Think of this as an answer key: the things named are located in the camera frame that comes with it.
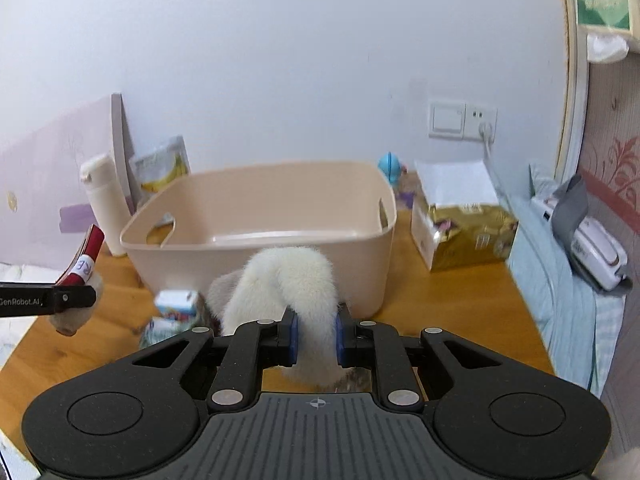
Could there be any white fluffy plush toy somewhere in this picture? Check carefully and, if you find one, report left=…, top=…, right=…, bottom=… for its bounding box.
left=205, top=247, right=348, bottom=390

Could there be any blue white tissue pack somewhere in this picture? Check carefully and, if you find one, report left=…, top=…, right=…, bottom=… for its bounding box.
left=139, top=289, right=203, bottom=349

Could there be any pink leaning board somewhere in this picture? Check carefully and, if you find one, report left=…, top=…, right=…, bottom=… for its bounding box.
left=0, top=93, right=130, bottom=270

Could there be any beige plastic storage basket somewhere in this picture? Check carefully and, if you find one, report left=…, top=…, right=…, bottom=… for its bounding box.
left=120, top=162, right=397, bottom=318

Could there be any gold tissue box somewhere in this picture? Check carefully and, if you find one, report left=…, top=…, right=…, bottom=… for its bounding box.
left=411, top=160, right=518, bottom=272

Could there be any cream thermos bottle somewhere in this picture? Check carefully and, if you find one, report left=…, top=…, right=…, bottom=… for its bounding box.
left=79, top=154, right=131, bottom=257

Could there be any blue cartoon figurine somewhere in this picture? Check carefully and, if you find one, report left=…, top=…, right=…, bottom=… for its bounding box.
left=378, top=152, right=405, bottom=186

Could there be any banana chips snack pouch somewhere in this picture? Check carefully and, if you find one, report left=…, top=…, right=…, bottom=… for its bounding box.
left=129, top=136, right=191, bottom=206

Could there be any light blue bed sheet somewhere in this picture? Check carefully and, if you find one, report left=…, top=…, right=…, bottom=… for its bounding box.
left=506, top=195, right=625, bottom=396

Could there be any green tissue box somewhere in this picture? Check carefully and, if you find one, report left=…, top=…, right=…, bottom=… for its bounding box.
left=576, top=0, right=639, bottom=64

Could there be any white device with grey strap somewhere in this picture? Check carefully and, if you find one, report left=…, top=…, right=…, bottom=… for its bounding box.
left=532, top=174, right=632, bottom=297

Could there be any white plug and cable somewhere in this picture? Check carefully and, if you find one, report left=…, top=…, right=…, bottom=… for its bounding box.
left=476, top=120, right=516, bottom=212

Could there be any white wall switch socket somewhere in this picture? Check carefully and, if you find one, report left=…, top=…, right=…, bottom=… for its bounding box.
left=427, top=101, right=498, bottom=143

